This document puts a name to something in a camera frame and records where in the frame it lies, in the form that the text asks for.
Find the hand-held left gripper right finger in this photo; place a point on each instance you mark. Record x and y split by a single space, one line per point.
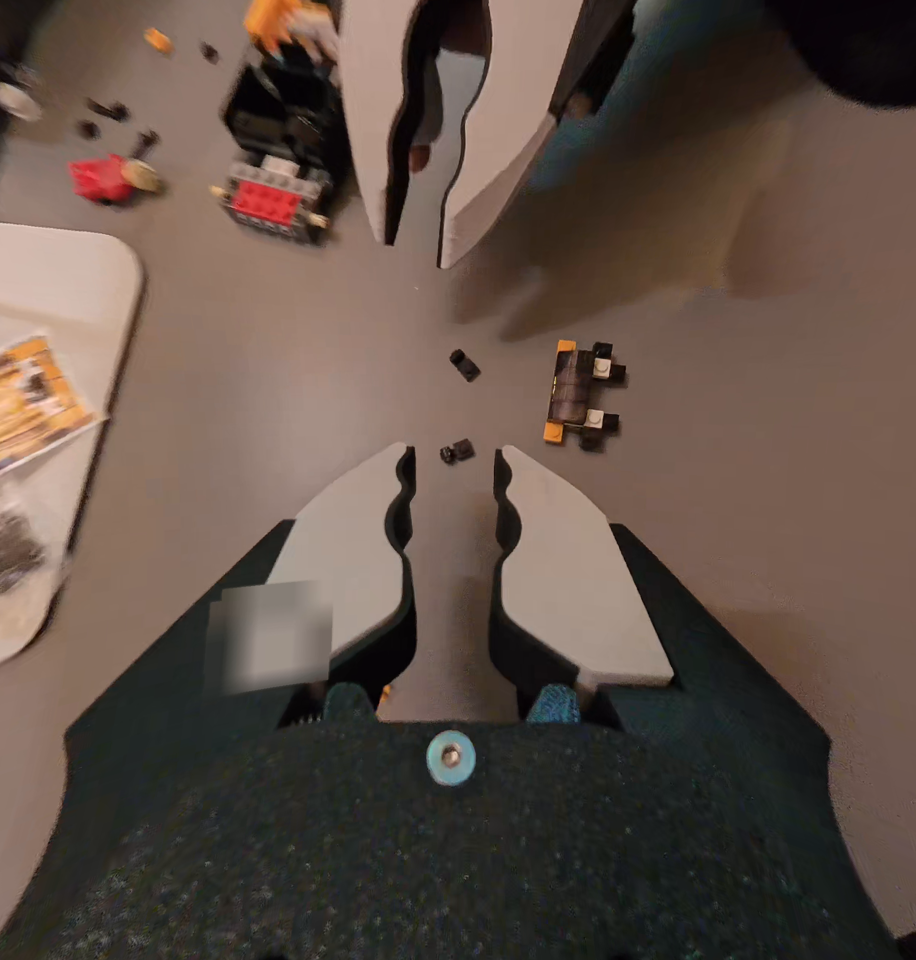
578 592

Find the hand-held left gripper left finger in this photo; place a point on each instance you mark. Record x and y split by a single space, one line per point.
353 540

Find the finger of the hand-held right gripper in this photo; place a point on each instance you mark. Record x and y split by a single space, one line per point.
518 90
368 82

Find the small black lego piece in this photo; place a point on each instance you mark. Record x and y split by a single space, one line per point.
89 130
465 365
461 450
146 142
209 52
107 110

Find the black and orange lego sub-assembly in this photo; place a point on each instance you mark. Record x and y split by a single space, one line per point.
574 390

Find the partly built lego car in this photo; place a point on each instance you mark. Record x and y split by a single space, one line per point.
278 120

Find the small orange lego tile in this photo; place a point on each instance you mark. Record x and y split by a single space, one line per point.
159 41

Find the red lego minifigure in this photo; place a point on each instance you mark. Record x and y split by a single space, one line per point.
98 180

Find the white round lego piece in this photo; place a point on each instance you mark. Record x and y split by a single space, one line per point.
15 94

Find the lego instruction booklet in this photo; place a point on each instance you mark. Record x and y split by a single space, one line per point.
23 405

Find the clear plastic parts bag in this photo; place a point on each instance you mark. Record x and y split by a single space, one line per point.
8 555

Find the white rounded board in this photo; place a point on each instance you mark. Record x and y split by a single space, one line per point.
60 277

